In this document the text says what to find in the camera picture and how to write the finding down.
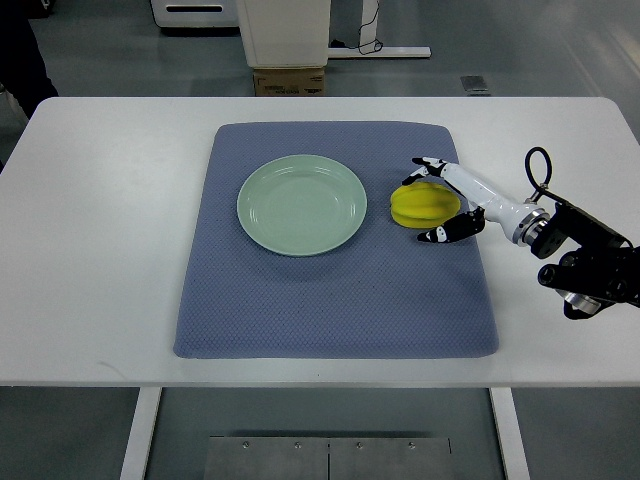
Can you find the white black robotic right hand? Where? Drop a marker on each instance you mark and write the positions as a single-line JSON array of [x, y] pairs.
[[521, 222]]

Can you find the yellow starfruit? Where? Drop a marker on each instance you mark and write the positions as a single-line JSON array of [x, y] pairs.
[[423, 205]]

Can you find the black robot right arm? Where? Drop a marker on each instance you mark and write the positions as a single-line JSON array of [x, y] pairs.
[[603, 271]]

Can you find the metal floor plate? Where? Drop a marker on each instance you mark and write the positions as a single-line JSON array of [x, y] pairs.
[[474, 84]]

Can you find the light green plate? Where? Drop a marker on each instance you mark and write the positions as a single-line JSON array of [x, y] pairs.
[[301, 205]]

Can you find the blue textured mat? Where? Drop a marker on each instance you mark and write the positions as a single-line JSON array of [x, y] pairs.
[[381, 295]]

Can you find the right white table leg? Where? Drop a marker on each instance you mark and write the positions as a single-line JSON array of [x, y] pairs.
[[511, 445]]

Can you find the white table leg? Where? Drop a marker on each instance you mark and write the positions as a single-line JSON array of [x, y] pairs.
[[511, 445], [141, 434]]

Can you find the white desk leg base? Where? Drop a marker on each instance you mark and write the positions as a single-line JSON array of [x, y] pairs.
[[369, 46]]

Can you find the cardboard box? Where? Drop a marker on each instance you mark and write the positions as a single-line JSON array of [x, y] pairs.
[[290, 82]]

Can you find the white cabinet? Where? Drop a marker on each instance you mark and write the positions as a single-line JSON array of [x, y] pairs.
[[285, 33]]

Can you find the white appliance with slot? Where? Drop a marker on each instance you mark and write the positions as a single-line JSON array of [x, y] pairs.
[[194, 14]]

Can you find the left white table leg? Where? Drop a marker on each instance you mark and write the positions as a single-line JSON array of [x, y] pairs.
[[141, 434]]

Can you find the person in dark clothes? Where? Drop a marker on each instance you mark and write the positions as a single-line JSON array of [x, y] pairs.
[[23, 71]]

